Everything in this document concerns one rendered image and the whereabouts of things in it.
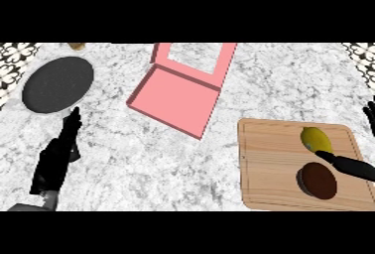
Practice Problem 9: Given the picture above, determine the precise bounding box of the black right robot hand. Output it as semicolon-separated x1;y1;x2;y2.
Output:
313;99;375;183

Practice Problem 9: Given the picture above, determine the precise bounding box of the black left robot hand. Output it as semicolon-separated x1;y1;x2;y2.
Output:
28;106;84;195

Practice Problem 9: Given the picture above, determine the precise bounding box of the brown cupcake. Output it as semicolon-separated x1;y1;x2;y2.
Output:
294;161;340;201

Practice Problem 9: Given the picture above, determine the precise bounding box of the wooden cutting board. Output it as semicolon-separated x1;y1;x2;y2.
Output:
237;117;375;212

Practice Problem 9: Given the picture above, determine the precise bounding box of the pink cardboard box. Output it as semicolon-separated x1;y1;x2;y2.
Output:
126;43;239;141

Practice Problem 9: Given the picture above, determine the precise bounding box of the yellow lemon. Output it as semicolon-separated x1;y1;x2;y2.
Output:
299;126;335;154

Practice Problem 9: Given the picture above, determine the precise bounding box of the dark grey round plate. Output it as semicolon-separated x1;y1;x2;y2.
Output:
21;56;95;115

